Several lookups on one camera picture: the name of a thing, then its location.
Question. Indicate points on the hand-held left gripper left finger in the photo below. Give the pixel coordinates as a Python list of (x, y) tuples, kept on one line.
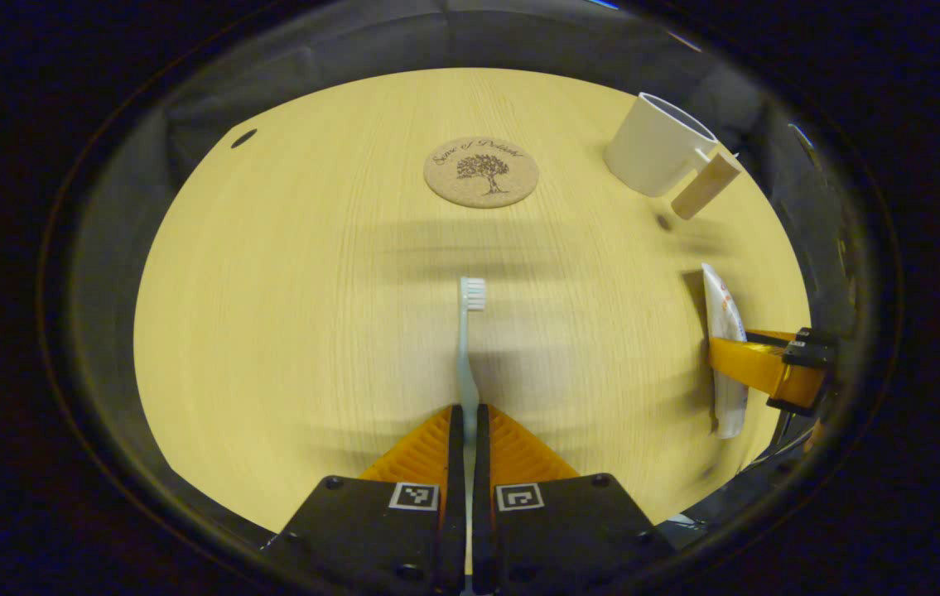
[(453, 530)]

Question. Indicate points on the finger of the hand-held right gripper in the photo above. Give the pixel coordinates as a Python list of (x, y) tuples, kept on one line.
[(772, 336), (755, 364)]

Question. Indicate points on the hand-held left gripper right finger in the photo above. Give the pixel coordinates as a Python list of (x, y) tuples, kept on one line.
[(482, 530)]

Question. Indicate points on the white toothpaste tube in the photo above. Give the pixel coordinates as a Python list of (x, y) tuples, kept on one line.
[(723, 310)]

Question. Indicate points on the pale green toothbrush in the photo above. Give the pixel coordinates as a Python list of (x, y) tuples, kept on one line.
[(466, 356)]

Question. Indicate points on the white cup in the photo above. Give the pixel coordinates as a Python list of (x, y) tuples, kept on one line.
[(652, 149)]

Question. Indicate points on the round cork coaster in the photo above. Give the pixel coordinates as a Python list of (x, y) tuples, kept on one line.
[(481, 172)]

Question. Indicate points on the light wooden desktop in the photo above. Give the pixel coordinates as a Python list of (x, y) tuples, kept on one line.
[(312, 314)]

